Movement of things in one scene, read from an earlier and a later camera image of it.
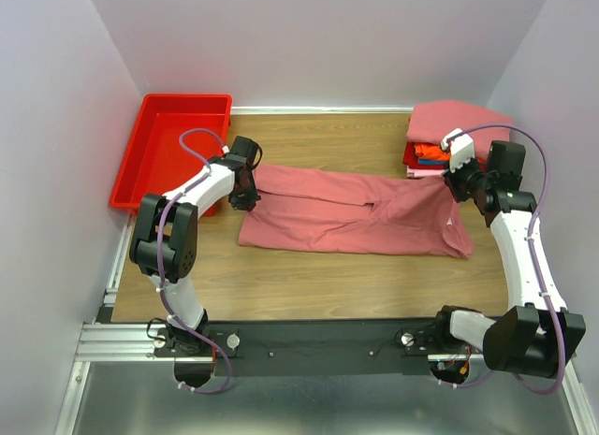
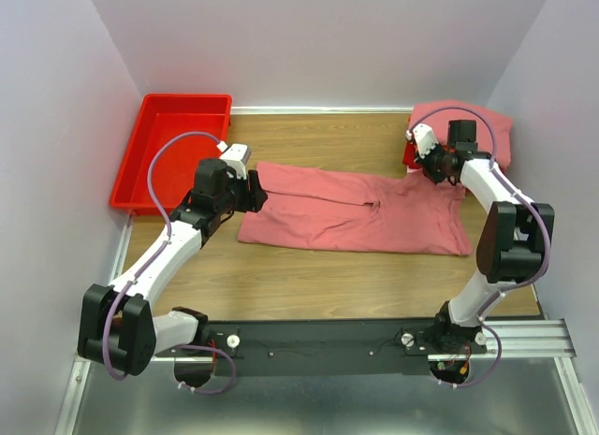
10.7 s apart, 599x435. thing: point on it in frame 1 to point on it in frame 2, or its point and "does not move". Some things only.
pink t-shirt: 320,209 does not move
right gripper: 451,180 to 435,179
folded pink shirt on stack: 433,123 does not move
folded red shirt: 411,156 does not move
